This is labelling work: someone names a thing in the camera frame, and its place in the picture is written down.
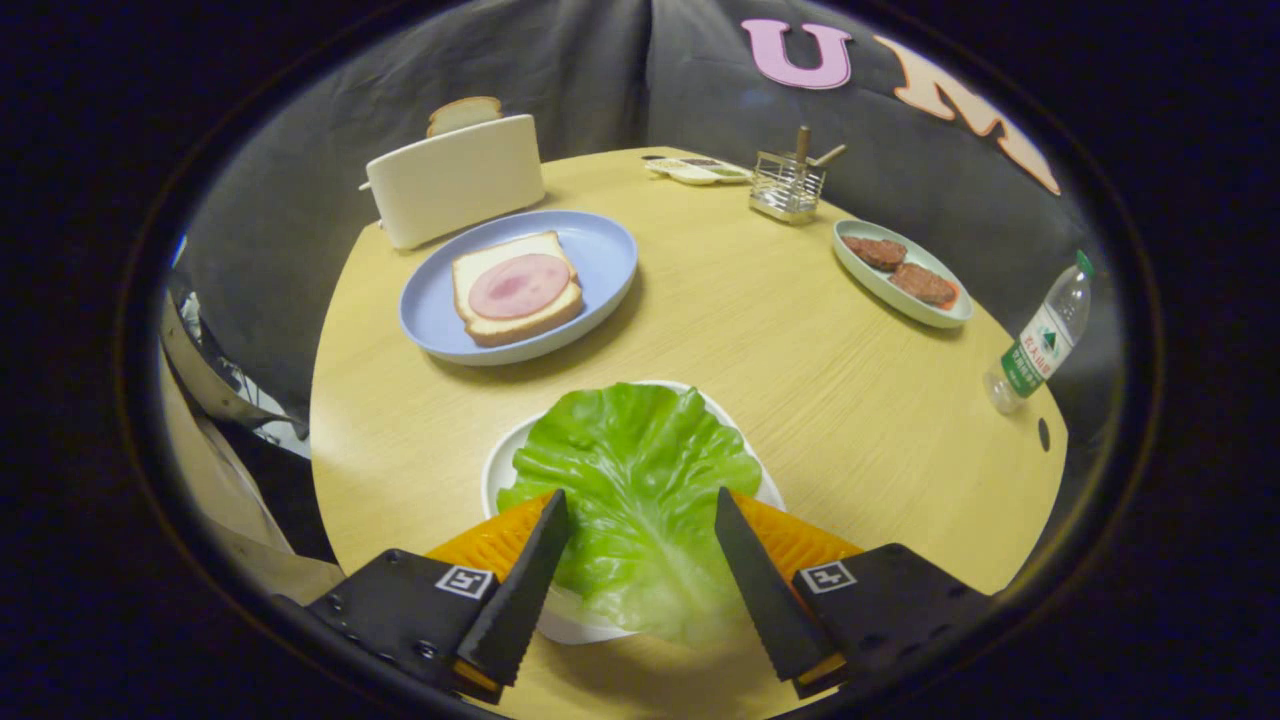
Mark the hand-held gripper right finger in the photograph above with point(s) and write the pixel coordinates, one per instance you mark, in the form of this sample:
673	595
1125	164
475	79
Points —
765	600

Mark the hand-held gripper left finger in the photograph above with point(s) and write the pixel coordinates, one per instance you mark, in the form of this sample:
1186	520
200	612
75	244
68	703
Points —
515	600

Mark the green lettuce leaf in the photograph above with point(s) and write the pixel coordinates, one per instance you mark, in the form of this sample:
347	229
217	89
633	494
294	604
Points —
640	480

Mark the brown-crust toast slice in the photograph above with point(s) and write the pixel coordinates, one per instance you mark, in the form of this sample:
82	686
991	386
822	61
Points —
463	113

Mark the white rectangular plate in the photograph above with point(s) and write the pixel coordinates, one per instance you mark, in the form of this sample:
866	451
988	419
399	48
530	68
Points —
500	470

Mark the white bread slice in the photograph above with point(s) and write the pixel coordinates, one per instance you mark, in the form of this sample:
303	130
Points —
500	325

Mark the pink ham slice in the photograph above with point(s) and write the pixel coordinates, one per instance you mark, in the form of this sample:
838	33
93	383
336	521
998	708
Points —
518	286

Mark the pale green oval plate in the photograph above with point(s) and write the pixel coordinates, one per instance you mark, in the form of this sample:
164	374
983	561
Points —
880	290

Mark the blue round plate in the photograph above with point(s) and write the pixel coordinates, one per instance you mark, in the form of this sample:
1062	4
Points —
605	260

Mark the brown meat patty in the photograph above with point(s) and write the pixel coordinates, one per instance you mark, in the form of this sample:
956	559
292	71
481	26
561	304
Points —
925	285
875	252

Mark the clear plastic water bottle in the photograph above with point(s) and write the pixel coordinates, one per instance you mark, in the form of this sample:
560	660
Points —
1035	350

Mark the white toaster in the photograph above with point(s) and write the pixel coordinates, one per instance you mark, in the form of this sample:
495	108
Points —
455	185

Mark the white divided bean tray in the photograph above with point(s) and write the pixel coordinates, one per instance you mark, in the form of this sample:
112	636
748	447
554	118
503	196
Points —
695	172

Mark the wooden utensil stick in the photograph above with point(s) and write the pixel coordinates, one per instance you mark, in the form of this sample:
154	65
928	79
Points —
832	155
802	142

